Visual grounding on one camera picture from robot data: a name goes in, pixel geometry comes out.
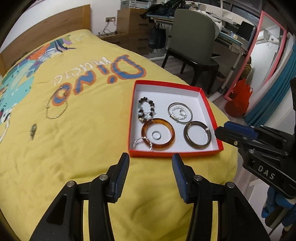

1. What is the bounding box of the teal curtain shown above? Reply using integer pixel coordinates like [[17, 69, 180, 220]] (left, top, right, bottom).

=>
[[244, 44, 295, 126]]

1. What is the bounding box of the thin silver wire bangle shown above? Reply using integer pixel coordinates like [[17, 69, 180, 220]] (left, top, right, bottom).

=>
[[167, 102, 193, 125]]

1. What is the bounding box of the white printer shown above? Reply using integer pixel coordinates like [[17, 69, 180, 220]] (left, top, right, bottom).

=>
[[120, 0, 152, 9]]

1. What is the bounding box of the red jewelry box tray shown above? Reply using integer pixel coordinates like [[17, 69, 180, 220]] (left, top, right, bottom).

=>
[[128, 80, 224, 158]]

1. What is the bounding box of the pink framed mirror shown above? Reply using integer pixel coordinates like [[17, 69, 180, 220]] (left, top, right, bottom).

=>
[[221, 10, 287, 101]]

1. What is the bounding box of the wooden drawer cabinet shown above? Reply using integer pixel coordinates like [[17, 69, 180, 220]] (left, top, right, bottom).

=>
[[100, 9, 154, 56]]

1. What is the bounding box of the grey green chair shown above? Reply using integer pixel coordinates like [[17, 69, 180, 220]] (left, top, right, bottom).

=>
[[162, 9, 219, 94]]

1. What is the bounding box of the dark horn bangle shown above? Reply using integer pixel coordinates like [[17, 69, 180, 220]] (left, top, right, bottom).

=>
[[183, 121, 212, 149]]

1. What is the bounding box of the silver charm pendant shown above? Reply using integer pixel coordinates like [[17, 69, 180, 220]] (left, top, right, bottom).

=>
[[30, 123, 37, 140]]

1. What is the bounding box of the white desk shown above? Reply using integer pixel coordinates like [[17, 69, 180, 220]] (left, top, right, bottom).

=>
[[147, 2, 258, 103]]

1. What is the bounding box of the silver chain bracelet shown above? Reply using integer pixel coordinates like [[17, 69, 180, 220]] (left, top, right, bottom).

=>
[[132, 136, 154, 152]]

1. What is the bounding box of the amber resin bangle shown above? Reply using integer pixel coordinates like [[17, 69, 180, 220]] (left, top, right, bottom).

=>
[[141, 118, 176, 150]]

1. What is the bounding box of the red plastic bag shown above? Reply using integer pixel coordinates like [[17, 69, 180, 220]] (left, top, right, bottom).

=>
[[225, 78, 253, 117]]

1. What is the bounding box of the dark beaded bracelet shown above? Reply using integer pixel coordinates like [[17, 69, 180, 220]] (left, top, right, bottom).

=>
[[137, 96, 157, 123]]

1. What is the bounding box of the wall power socket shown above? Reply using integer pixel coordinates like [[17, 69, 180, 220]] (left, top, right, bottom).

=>
[[105, 16, 116, 23]]

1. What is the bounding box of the blue white gloved hand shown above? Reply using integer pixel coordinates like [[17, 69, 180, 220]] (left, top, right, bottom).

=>
[[261, 187, 295, 229]]

